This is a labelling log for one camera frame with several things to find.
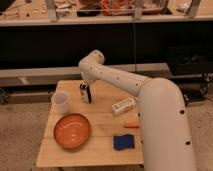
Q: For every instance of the orange carrot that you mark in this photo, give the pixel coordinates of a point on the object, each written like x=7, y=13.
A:
x=131, y=125

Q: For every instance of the white plastic bottle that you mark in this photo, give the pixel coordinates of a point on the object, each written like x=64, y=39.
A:
x=123, y=106

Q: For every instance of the black and white eraser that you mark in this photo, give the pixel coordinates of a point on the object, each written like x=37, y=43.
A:
x=85, y=92

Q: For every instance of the orange bowl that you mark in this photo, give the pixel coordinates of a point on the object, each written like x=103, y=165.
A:
x=72, y=131

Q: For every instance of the translucent plastic cup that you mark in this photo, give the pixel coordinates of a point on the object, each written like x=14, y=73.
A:
x=60, y=100

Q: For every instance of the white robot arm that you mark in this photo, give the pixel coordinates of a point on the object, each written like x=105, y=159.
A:
x=166, y=138

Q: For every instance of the dark storage bin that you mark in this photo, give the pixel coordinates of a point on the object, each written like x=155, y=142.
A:
x=187, y=60

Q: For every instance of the blue sponge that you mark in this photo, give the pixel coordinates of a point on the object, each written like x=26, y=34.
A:
x=121, y=142

